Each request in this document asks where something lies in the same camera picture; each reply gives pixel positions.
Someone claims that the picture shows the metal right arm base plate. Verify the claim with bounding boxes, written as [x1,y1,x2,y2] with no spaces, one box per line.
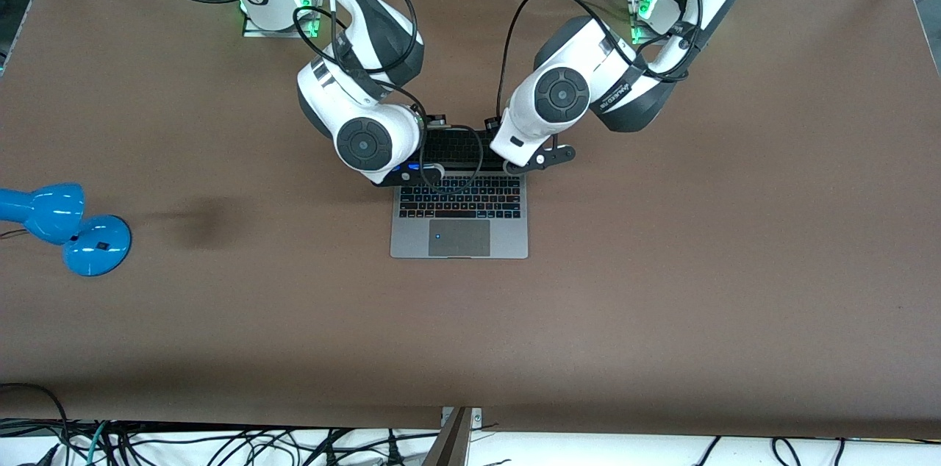
[242,0,324,39]

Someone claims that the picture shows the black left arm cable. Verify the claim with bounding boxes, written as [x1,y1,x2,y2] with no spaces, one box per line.
[495,0,708,121]

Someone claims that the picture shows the black looped floor cable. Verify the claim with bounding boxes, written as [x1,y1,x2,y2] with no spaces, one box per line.
[0,382,72,466]

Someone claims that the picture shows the blue desk lamp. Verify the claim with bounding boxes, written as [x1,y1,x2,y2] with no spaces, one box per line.
[0,182,133,278]

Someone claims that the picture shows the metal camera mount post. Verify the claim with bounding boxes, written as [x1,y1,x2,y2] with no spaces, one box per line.
[423,406,484,466]

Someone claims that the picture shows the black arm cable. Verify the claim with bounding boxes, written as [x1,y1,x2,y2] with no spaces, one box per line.
[118,0,486,196]
[495,0,708,121]

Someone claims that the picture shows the brown table cover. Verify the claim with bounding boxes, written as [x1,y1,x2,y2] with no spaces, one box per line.
[0,0,941,442]

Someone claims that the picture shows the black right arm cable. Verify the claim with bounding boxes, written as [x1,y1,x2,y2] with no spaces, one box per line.
[118,0,486,196]

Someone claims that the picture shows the teal cable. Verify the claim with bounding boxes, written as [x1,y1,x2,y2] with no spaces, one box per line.
[85,420,112,466]

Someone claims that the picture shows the grey laptop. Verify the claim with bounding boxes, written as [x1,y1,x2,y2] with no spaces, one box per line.
[390,125,535,260]

